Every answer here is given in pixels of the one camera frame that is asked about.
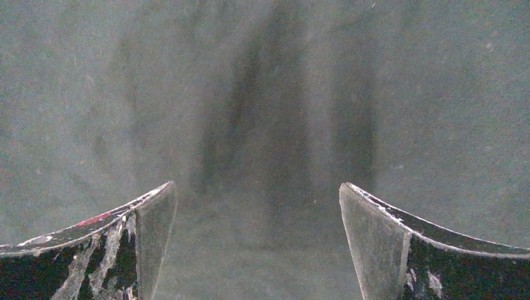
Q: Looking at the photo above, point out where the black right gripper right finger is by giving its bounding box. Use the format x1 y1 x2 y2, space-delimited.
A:
339 182 529 299

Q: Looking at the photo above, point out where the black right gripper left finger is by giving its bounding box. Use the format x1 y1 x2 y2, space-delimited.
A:
1 181 178 299

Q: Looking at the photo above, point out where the black t shirt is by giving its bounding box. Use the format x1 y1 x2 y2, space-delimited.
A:
1 1 529 299

